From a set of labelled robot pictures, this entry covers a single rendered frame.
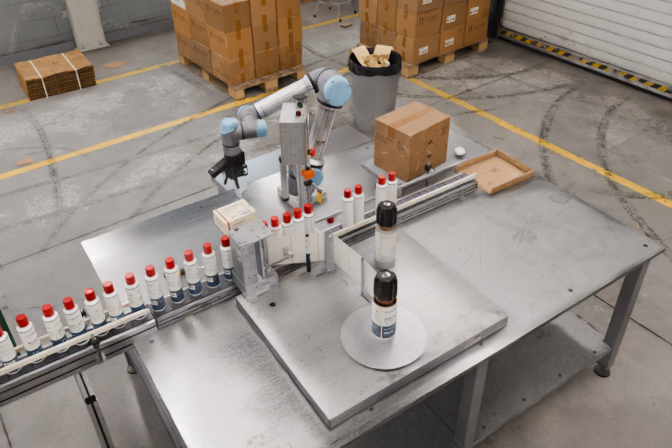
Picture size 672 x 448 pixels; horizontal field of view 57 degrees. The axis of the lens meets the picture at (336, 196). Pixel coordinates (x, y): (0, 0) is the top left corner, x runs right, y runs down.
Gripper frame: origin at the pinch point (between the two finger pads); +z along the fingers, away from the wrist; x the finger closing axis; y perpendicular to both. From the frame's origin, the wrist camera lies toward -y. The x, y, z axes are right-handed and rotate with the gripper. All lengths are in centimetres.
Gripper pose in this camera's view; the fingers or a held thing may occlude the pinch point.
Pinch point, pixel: (231, 192)
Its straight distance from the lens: 281.5
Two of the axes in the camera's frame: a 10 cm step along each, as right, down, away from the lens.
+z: 0.0, 8.3, 5.6
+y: 8.1, -3.3, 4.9
